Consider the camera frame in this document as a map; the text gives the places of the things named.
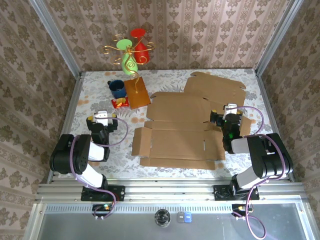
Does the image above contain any brown cardboard box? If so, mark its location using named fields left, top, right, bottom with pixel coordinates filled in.
left=131, top=91, right=227, bottom=171
left=183, top=71, right=253, bottom=138

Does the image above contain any red snack packet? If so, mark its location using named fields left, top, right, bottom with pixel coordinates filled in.
left=111, top=96, right=131, bottom=110

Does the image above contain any dark blue mug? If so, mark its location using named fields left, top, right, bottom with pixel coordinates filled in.
left=107, top=79, right=128, bottom=99

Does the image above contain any orange wooden base board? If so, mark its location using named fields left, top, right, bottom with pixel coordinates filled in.
left=123, top=76, right=152, bottom=110

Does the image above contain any green plastic goblet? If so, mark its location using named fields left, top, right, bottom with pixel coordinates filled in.
left=116, top=39, right=139, bottom=76

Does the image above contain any red plastic goblet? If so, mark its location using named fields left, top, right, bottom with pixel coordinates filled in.
left=130, top=28, right=151, bottom=65

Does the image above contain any small black controller board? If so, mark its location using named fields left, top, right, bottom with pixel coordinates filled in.
left=231, top=203, right=253, bottom=217
left=92, top=203, right=114, bottom=217

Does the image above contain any black round knob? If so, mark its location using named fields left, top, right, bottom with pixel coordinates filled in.
left=154, top=208, right=172, bottom=227

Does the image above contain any grey metal shelf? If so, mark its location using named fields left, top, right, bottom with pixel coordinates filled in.
left=23, top=202, right=316, bottom=240

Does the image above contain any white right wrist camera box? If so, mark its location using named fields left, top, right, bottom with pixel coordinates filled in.
left=223, top=103, right=238, bottom=120

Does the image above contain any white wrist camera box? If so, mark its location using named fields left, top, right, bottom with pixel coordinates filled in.
left=93, top=110, right=110, bottom=126
left=223, top=103, right=238, bottom=120

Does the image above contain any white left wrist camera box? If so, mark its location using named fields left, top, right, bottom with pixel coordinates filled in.
left=93, top=110, right=110, bottom=126

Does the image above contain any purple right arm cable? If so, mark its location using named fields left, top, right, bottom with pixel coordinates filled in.
left=231, top=105, right=288, bottom=240

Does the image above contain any aluminium table side rail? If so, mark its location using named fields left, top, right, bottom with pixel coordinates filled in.
left=46, top=71, right=85, bottom=185
left=254, top=69, right=296, bottom=181

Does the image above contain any gold wire stand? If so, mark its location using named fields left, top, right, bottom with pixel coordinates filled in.
left=100, top=34, right=156, bottom=94

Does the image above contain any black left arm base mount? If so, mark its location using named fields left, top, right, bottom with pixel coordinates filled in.
left=80, top=185, right=126, bottom=202

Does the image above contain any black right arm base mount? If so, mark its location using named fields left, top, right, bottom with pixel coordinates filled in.
left=213, top=184, right=260, bottom=202

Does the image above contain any aluminium mounting rail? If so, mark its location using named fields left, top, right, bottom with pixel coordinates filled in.
left=34, top=181, right=312, bottom=203

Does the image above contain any aluminium corner post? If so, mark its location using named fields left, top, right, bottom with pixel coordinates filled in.
left=254, top=0, right=305, bottom=76
left=27, top=0, right=84, bottom=78

